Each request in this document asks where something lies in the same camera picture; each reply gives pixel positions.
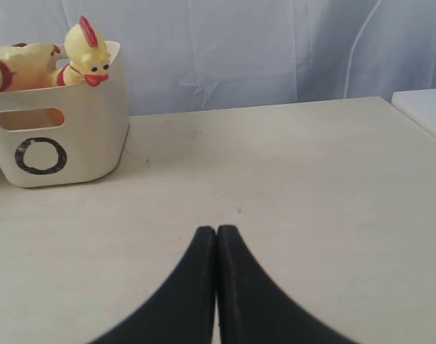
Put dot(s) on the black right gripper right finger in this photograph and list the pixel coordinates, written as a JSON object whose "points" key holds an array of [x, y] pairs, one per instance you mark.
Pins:
{"points": [[252, 308]]}

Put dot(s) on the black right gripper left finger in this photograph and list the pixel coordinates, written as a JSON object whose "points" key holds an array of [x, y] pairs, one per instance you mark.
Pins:
{"points": [[182, 309]]}

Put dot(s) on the cream bin marked O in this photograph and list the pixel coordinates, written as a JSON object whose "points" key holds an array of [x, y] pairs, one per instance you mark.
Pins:
{"points": [[67, 134]]}

